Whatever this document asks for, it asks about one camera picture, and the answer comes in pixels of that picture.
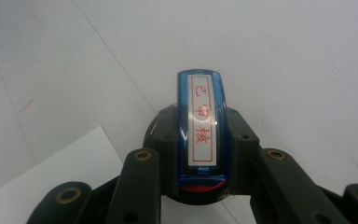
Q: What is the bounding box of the blue stamp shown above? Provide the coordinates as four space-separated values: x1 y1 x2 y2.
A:
176 68 231 191

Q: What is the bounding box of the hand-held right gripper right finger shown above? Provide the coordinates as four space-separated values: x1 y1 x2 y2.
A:
226 106 261 195

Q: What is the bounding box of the white paper sheet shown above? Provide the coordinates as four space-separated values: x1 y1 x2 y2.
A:
0 125 124 224

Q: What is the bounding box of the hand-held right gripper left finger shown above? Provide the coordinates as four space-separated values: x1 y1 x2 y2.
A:
150 105 182 197

